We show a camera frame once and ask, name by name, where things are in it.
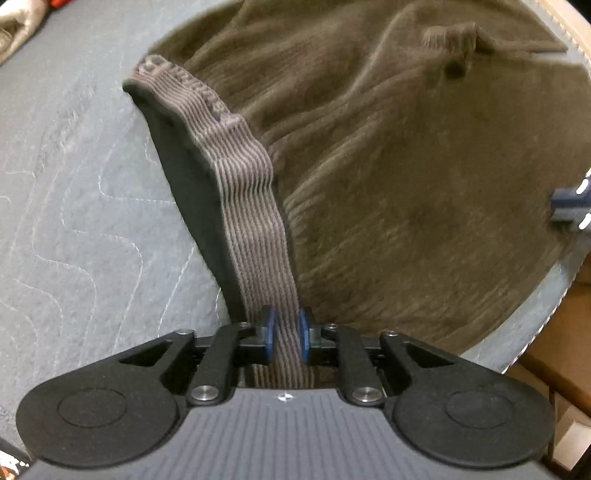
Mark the brown cardboard box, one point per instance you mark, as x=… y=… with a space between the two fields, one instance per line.
x=558 y=369

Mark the red folded blanket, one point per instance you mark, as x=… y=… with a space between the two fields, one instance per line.
x=59 y=2

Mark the wooden bed frame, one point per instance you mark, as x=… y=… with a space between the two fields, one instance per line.
x=570 y=18

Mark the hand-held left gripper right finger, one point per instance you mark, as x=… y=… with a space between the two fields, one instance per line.
x=303 y=339

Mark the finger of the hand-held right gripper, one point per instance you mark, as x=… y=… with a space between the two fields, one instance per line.
x=565 y=197
x=565 y=217

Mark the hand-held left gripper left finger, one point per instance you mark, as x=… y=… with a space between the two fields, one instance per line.
x=268 y=337

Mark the white fleece folded blanket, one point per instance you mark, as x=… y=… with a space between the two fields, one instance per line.
x=16 y=27

